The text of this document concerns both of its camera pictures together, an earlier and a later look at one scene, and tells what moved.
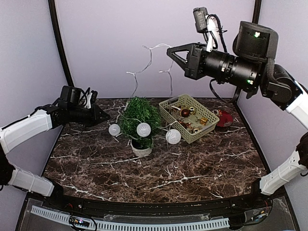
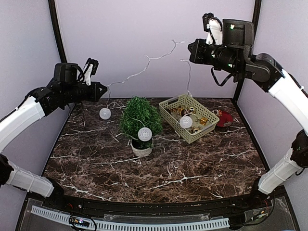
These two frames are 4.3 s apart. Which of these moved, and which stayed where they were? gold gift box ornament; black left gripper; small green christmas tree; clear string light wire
Moved: clear string light wire; black left gripper
Stayed: gold gift box ornament; small green christmas tree
